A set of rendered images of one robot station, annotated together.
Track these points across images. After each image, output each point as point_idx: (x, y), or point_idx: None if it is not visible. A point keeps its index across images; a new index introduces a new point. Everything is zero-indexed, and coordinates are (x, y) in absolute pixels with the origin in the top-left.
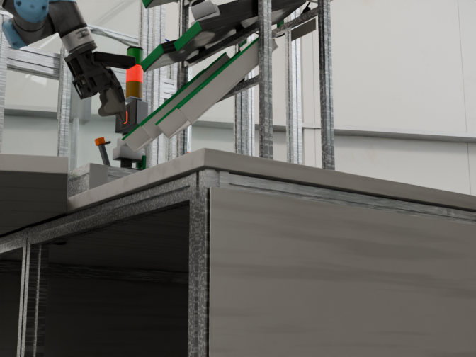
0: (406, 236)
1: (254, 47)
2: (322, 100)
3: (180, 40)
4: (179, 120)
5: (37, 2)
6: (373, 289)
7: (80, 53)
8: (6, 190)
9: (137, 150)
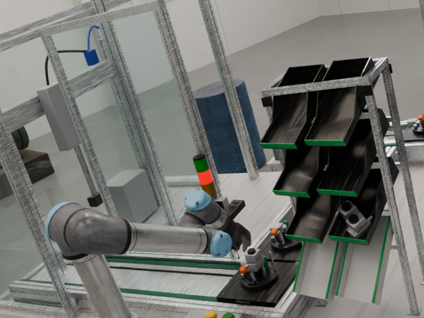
0: None
1: (388, 228)
2: (414, 226)
3: (338, 238)
4: (344, 282)
5: (228, 245)
6: None
7: (223, 229)
8: None
9: (306, 295)
